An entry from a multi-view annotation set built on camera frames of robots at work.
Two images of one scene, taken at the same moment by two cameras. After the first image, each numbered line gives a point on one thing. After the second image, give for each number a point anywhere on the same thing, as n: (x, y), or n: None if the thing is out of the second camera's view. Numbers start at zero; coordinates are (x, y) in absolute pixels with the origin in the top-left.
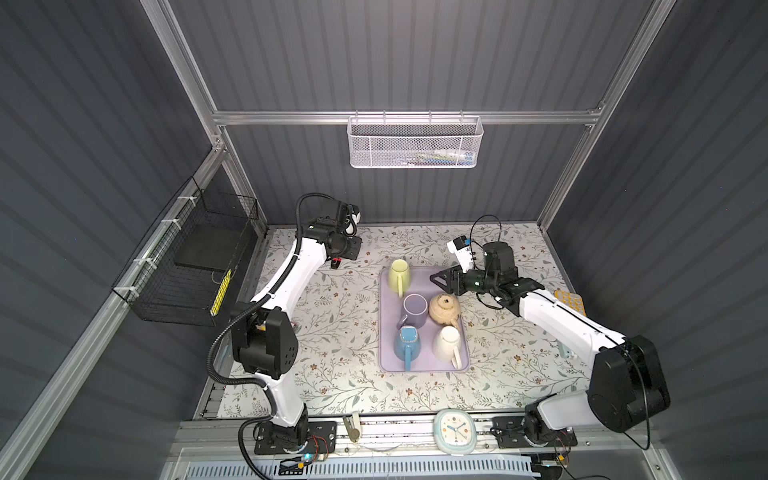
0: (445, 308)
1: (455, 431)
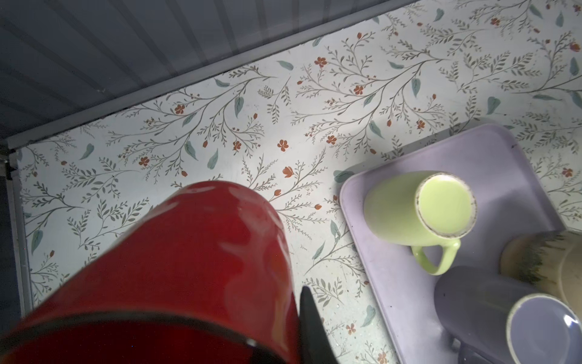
0: (548, 262)
1: None
